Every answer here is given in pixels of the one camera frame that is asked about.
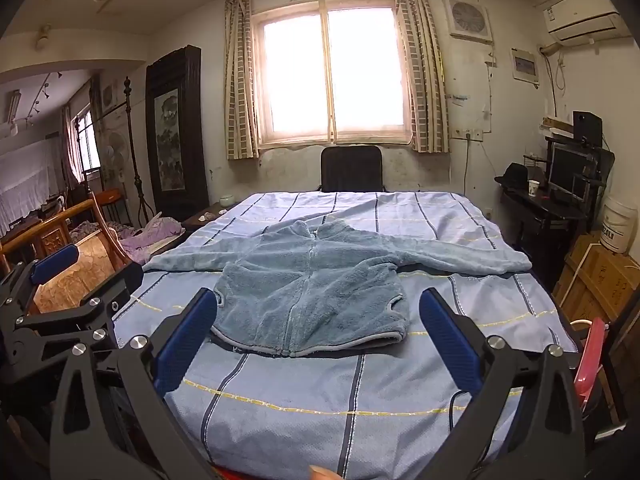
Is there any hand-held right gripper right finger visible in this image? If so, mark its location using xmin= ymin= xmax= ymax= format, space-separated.
xmin=419 ymin=287 xmax=587 ymax=480

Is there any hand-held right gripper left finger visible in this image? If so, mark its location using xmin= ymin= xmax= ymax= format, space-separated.
xmin=50 ymin=287 xmax=221 ymax=480

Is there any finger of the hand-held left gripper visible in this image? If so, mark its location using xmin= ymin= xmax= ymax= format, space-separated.
xmin=0 ymin=244 xmax=81 ymax=321
xmin=12 ymin=261 xmax=145 ymax=358

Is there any blue-grey fleece jacket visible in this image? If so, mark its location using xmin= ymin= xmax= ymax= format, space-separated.
xmin=142 ymin=219 xmax=532 ymax=358

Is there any wooden armchair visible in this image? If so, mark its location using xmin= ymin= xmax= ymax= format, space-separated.
xmin=0 ymin=189 xmax=131 ymax=321

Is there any purple cloth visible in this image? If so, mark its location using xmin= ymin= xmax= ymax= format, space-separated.
xmin=70 ymin=212 xmax=186 ymax=263

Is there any white lace cloth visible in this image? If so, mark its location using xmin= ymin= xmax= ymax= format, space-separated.
xmin=0 ymin=140 xmax=66 ymax=233

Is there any white standing fan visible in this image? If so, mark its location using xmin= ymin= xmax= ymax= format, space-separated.
xmin=102 ymin=130 xmax=128 ymax=196

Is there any dark metal coat stand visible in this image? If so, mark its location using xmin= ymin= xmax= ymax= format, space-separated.
xmin=122 ymin=76 xmax=151 ymax=226

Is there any blue striped bed sheet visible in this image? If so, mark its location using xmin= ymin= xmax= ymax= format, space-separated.
xmin=112 ymin=190 xmax=581 ymax=480

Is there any red plastic stool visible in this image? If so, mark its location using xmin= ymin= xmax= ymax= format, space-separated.
xmin=574 ymin=317 xmax=608 ymax=406

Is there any dark shelf with electronics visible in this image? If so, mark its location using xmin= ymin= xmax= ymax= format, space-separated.
xmin=495 ymin=180 xmax=588 ymax=281

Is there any cardboard box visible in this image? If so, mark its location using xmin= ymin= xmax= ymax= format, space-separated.
xmin=552 ymin=232 xmax=640 ymax=326

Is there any dark framed scroll painting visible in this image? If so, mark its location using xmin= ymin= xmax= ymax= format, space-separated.
xmin=145 ymin=45 xmax=210 ymax=211

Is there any black hat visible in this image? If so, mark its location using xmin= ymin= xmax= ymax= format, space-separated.
xmin=495 ymin=162 xmax=530 ymax=188

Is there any black office chair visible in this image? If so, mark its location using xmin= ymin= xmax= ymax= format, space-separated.
xmin=320 ymin=145 xmax=383 ymax=193

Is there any white plastic bucket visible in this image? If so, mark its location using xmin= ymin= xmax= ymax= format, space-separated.
xmin=599 ymin=195 xmax=638 ymax=255

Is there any black computer monitor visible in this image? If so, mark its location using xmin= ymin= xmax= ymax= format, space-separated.
xmin=547 ymin=144 xmax=598 ymax=201

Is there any checked curtain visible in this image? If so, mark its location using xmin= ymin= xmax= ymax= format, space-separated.
xmin=223 ymin=0 xmax=260 ymax=161
xmin=392 ymin=0 xmax=450 ymax=153

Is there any black speaker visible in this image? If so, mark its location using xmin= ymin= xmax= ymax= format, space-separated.
xmin=572 ymin=111 xmax=603 ymax=146

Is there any wooden framed window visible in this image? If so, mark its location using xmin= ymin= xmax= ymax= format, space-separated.
xmin=252 ymin=0 xmax=413 ymax=148

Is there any white air conditioner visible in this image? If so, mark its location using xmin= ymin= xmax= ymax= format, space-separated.
xmin=532 ymin=0 xmax=633 ymax=43

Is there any black cable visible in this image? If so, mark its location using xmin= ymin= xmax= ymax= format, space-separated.
xmin=446 ymin=387 xmax=483 ymax=433

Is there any white electrical wall box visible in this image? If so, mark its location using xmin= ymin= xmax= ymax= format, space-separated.
xmin=511 ymin=49 xmax=541 ymax=85

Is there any white wall ventilation fan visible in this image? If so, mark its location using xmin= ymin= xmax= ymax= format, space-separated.
xmin=442 ymin=0 xmax=495 ymax=43

